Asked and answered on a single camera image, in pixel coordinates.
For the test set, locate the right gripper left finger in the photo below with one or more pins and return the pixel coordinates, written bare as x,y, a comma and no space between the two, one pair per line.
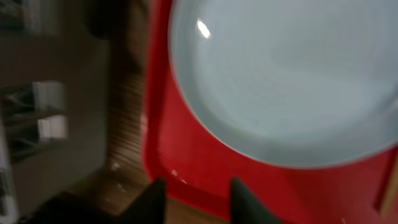
149,207

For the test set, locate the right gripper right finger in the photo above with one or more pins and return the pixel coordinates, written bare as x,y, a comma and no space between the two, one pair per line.
245,208

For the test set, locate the light blue plate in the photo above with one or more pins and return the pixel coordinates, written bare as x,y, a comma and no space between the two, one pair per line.
292,83

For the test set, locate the wooden chopstick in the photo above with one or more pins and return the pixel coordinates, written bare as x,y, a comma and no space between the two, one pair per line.
389,191

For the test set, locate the red plastic tray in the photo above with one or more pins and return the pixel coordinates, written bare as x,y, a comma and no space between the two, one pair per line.
197,168

